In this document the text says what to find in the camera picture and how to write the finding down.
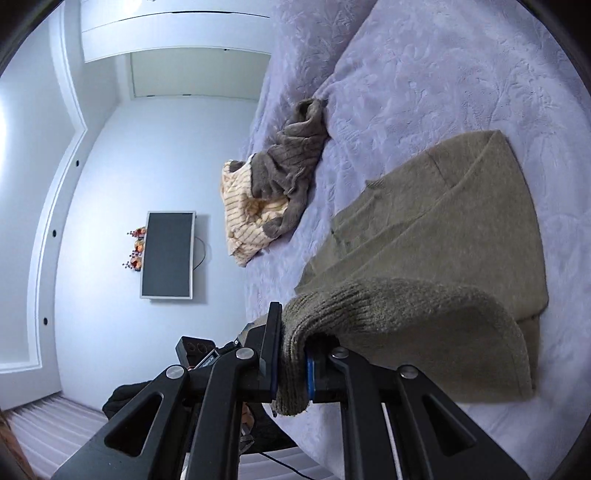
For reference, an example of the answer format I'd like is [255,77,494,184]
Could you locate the white wardrobe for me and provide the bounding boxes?
[81,0,273,100]

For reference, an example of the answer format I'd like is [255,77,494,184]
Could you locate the grey-brown ribbed knit garment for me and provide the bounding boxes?
[249,98,329,241]

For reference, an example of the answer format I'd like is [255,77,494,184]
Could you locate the thin black cable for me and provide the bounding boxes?
[257,450,325,479]

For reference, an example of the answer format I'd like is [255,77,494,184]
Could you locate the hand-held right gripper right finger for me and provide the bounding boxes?
[305,346,532,480]

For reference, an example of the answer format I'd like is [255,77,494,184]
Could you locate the cream striped garment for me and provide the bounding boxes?
[221,159,289,267]

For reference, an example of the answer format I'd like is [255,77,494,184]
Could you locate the lavender embossed blanket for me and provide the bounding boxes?
[238,0,591,480]

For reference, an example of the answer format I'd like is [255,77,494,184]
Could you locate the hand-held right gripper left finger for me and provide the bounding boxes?
[51,302,283,480]

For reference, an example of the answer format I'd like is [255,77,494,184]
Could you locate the orange flower wall decoration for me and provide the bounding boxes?
[122,225,147,274]

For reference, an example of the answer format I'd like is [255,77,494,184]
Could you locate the olive brown knit sweater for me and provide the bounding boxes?
[272,130,550,417]

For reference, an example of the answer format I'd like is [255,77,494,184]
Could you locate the black monitor cable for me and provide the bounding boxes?
[193,236,209,274]

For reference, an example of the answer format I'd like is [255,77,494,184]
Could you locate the wall-mounted flat monitor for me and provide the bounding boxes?
[140,211,196,301]

